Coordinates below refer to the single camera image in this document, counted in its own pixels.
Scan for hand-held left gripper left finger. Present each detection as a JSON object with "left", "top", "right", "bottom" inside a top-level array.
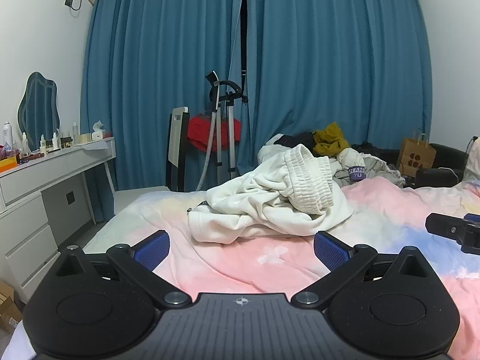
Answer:
[{"left": 54, "top": 230, "right": 193, "bottom": 310}]

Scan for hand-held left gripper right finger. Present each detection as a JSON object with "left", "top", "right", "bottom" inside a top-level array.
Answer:
[{"left": 290, "top": 230, "right": 428, "bottom": 310}]

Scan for white pants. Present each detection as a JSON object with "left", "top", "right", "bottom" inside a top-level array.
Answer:
[{"left": 187, "top": 144, "right": 353, "bottom": 246}]

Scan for pastel tie-dye pillow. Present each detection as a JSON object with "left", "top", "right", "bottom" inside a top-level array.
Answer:
[{"left": 463, "top": 135, "right": 480, "bottom": 198}]

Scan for black sofa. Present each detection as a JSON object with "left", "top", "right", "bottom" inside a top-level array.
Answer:
[{"left": 386, "top": 142, "right": 472, "bottom": 189}]

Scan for brown paper bag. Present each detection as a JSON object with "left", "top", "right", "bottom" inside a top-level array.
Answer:
[{"left": 397, "top": 128, "right": 438, "bottom": 179}]

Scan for pastel tie-dye duvet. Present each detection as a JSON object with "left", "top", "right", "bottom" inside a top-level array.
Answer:
[{"left": 7, "top": 178, "right": 480, "bottom": 360}]

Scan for grey crumpled garment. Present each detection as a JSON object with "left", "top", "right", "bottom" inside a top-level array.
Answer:
[{"left": 334, "top": 154, "right": 406, "bottom": 189}]

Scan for white garment with purple label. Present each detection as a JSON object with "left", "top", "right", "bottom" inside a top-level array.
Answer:
[{"left": 335, "top": 148, "right": 367, "bottom": 181}]

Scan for black garment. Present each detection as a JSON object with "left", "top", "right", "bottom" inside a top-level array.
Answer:
[
  {"left": 352, "top": 140, "right": 403, "bottom": 159},
  {"left": 274, "top": 132, "right": 316, "bottom": 149}
]

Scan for mustard yellow garment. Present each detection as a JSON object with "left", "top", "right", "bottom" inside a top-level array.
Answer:
[{"left": 312, "top": 122, "right": 352, "bottom": 157}]

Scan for white puffy jacket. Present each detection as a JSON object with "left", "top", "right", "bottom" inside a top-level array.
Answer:
[{"left": 257, "top": 144, "right": 301, "bottom": 175}]

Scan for black and white chair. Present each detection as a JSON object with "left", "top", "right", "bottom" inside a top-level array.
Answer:
[{"left": 166, "top": 107, "right": 190, "bottom": 193}]

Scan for white vanity desk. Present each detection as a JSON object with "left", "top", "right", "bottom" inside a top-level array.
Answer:
[{"left": 0, "top": 137, "right": 117, "bottom": 305}]

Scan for red garment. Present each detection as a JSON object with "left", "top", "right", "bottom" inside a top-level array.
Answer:
[{"left": 187, "top": 114, "right": 243, "bottom": 151}]

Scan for garment steamer stand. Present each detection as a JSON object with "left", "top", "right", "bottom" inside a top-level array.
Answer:
[{"left": 195, "top": 70, "right": 250, "bottom": 193}]

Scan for cardboard boxes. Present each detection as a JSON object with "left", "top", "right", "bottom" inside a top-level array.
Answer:
[{"left": 0, "top": 279, "right": 24, "bottom": 335}]

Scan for wavy blue-framed mirror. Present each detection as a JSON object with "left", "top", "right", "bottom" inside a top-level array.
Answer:
[{"left": 17, "top": 72, "right": 61, "bottom": 153}]

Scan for blue curtain panel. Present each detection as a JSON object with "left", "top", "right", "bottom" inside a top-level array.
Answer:
[
  {"left": 80, "top": 0, "right": 248, "bottom": 223},
  {"left": 240, "top": 0, "right": 434, "bottom": 181}
]

